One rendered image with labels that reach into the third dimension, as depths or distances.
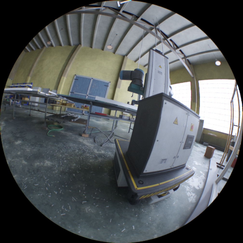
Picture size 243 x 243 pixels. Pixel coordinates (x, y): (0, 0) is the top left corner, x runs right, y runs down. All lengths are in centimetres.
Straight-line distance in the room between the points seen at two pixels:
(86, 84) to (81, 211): 849
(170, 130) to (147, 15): 788
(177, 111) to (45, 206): 111
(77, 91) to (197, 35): 1238
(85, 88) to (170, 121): 817
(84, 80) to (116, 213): 873
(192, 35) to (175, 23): 166
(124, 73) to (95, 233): 156
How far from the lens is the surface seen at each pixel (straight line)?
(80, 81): 866
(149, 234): 75
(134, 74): 106
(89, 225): 68
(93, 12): 640
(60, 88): 873
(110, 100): 150
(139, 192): 46
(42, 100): 1014
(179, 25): 833
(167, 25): 824
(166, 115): 43
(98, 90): 825
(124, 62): 1014
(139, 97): 176
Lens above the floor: 67
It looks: 4 degrees down
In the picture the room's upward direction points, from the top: 12 degrees clockwise
